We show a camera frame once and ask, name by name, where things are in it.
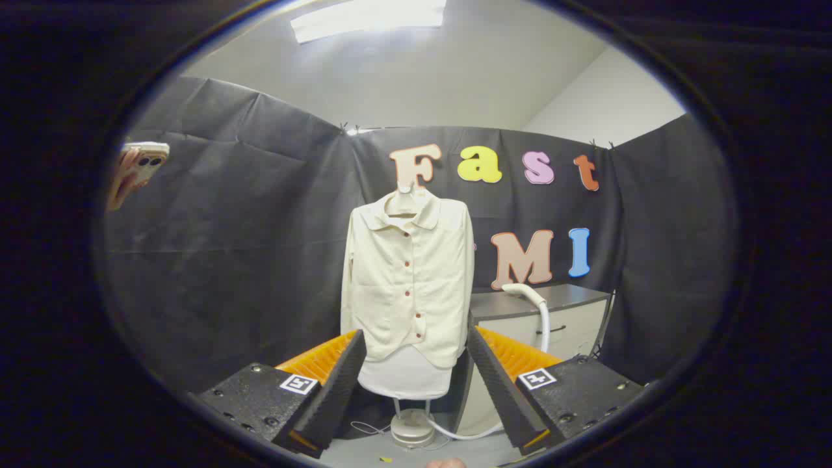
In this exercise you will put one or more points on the pink smartphone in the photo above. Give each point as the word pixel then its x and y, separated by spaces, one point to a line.
pixel 138 168

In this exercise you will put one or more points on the ceiling light panel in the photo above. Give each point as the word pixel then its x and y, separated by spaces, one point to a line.
pixel 370 16

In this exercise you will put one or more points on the white cabinet with grey top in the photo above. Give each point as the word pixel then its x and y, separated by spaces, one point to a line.
pixel 520 304

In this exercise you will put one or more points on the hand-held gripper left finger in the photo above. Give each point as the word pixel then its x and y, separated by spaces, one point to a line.
pixel 331 396

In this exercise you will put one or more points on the white stand with round base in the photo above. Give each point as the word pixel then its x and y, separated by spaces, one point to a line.
pixel 411 429

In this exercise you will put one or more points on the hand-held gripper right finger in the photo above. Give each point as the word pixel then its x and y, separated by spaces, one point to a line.
pixel 500 390

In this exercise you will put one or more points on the cream button-up shirt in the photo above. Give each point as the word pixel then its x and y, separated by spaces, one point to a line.
pixel 390 292

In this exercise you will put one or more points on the black backdrop cloth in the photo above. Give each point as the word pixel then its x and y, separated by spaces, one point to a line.
pixel 227 260

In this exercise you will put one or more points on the white clothes hanger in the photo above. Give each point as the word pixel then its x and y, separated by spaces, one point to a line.
pixel 403 209

